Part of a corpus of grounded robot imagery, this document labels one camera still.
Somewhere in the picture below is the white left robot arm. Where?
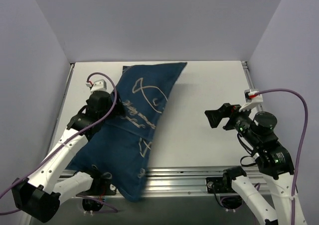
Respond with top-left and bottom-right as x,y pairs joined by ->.
10,89 -> 124,223

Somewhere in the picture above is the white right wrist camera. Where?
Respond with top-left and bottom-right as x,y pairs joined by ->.
239,89 -> 263,112

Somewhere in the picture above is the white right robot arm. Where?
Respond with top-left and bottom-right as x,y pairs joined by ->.
205,103 -> 307,225

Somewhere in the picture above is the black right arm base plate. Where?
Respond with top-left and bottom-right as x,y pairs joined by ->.
205,174 -> 239,194

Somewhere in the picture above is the blue embroidered pillowcase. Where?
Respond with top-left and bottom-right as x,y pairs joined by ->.
66,62 -> 187,202

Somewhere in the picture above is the aluminium front rail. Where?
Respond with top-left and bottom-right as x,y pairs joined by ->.
58,166 -> 271,198

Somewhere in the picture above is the aluminium rail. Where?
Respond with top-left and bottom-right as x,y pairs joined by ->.
58,166 -> 271,198
241,61 -> 263,112
48,63 -> 75,152

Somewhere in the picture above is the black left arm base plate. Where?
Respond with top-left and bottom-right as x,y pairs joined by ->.
80,171 -> 117,196

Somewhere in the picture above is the aluminium left side rail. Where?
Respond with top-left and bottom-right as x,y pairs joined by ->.
48,63 -> 75,152

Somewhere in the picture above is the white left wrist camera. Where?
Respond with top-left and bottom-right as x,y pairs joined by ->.
86,79 -> 107,93

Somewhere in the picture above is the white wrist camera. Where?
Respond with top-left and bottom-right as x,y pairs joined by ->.
239,89 -> 263,112
86,79 -> 107,93

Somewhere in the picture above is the aluminium right side rail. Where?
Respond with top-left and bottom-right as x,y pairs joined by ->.
241,61 -> 263,112

